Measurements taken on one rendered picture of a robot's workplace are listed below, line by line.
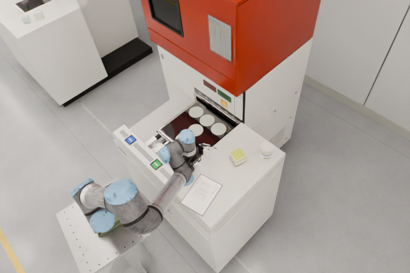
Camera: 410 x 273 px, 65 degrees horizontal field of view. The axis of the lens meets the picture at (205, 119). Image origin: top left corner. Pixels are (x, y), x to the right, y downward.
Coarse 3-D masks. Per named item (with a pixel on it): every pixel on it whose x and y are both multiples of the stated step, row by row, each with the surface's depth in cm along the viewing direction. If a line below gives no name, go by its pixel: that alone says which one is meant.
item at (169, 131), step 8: (184, 112) 222; (208, 112) 221; (176, 120) 218; (184, 120) 218; (192, 120) 217; (216, 120) 216; (168, 128) 214; (176, 128) 214; (184, 128) 213; (208, 128) 212; (168, 136) 210; (200, 136) 208; (208, 136) 208; (216, 136) 207; (200, 152) 200
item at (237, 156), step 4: (240, 148) 184; (232, 152) 183; (236, 152) 183; (240, 152) 182; (244, 152) 182; (232, 156) 181; (236, 156) 181; (240, 156) 181; (244, 156) 181; (232, 160) 184; (236, 160) 179; (240, 160) 181; (244, 160) 183; (236, 164) 182; (240, 164) 184
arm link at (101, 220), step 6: (96, 210) 152; (102, 210) 152; (90, 216) 152; (96, 216) 151; (102, 216) 152; (108, 216) 153; (114, 216) 155; (90, 222) 151; (96, 222) 151; (102, 222) 152; (108, 222) 154; (114, 222) 156; (96, 228) 152; (102, 228) 153; (108, 228) 154
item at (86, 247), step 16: (80, 208) 191; (64, 224) 185; (80, 224) 185; (80, 240) 179; (96, 240) 178; (112, 240) 177; (128, 240) 177; (80, 256) 173; (96, 256) 173; (112, 256) 172; (80, 272) 168; (96, 272) 170
